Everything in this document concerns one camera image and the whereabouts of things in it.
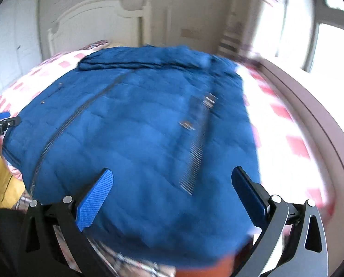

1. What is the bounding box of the black cloth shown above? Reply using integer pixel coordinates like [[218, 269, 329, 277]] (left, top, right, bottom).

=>
[[0, 176, 31, 277]]

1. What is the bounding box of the window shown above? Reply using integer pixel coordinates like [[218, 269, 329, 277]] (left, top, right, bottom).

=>
[[253, 0, 344, 75]]

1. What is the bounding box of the person's orange clothing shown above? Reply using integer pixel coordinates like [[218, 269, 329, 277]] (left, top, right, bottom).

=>
[[175, 237, 256, 277]]

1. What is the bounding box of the pink white checked blanket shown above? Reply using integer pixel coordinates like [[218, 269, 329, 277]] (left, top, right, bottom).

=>
[[0, 49, 334, 217]]

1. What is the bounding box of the printed curtain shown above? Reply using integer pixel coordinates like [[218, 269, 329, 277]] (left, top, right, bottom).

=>
[[218, 0, 291, 61]]

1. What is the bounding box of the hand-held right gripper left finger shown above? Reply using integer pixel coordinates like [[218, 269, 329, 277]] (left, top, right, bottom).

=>
[[20, 168, 115, 277]]

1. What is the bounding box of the colourful patterned pillow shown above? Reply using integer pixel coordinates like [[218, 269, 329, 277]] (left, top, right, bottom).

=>
[[85, 40, 110, 49]]

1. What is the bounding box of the white bed headboard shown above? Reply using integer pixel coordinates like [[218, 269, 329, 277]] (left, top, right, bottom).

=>
[[47, 0, 152, 57]]

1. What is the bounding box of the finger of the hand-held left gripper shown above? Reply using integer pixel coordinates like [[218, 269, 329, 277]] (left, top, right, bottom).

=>
[[0, 111, 21, 128]]

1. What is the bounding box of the yellow floral bed sheet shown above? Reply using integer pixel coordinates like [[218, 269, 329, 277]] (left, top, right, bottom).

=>
[[0, 150, 27, 208]]

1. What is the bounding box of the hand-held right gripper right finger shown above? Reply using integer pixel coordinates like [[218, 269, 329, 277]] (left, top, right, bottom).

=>
[[230, 166, 328, 277]]

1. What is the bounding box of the white wardrobe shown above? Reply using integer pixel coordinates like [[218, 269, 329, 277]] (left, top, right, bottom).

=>
[[0, 0, 42, 93]]

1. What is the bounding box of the blue puffer jacket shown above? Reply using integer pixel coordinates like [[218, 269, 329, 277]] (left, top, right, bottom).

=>
[[2, 45, 262, 269]]

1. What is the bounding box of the plaid cloth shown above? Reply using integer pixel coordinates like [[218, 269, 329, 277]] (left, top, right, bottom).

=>
[[16, 195, 178, 277]]

